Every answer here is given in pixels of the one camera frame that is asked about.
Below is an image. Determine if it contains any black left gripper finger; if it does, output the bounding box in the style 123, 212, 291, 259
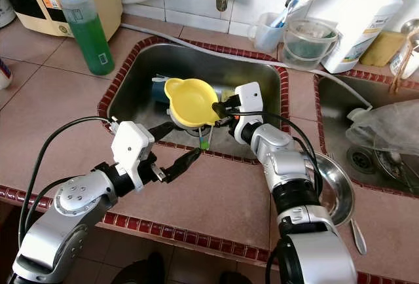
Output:
147, 120, 177, 145
162, 147, 204, 185

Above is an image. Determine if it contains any white green plastic spoon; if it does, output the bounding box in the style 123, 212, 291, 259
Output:
196, 127, 211, 151

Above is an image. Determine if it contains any yellow plastic bowl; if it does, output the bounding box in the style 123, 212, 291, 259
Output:
164, 78, 222, 129

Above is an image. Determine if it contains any round steel plate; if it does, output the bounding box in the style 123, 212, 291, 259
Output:
314, 152, 355, 227

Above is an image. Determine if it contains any steel fork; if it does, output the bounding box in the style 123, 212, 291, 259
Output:
348, 217, 367, 255

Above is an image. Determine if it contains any dark blue mug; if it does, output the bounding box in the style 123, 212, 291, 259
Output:
151, 77, 171, 103

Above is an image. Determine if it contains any steel sink basin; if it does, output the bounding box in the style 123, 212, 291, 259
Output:
98, 35, 290, 165
313, 71, 419, 200

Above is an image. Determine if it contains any clear toothbrush cup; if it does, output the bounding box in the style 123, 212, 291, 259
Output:
249, 12, 285, 52

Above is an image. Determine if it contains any clear plastic bucket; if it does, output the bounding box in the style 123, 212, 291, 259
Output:
282, 19, 340, 70

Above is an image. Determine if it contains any black left robot foot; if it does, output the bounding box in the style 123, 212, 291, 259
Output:
111, 253, 164, 284

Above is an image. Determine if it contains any black robot foot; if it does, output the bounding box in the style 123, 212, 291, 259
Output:
219, 271, 253, 284
111, 253, 164, 284

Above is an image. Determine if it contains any green dish soap bottle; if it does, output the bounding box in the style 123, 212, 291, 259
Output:
59, 0, 115, 77

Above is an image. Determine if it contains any black right robot foot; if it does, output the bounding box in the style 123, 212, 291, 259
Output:
219, 271, 253, 284

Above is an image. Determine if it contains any beige water purifier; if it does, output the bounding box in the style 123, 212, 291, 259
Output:
0, 0, 124, 38

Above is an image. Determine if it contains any clear plastic bag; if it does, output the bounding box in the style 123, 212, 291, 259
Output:
346, 99, 419, 173

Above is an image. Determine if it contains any white yellow-capped detergent bottle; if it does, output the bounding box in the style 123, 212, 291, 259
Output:
304, 0, 405, 74

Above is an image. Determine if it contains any printed white mug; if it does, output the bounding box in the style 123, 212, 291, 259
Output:
0, 55, 12, 90

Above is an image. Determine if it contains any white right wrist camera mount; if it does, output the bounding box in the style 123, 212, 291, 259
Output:
232, 82, 266, 144

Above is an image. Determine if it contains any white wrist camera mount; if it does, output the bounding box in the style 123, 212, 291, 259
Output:
232, 82, 266, 144
110, 120, 156, 190

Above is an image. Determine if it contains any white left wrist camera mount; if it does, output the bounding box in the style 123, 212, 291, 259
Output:
110, 120, 156, 190

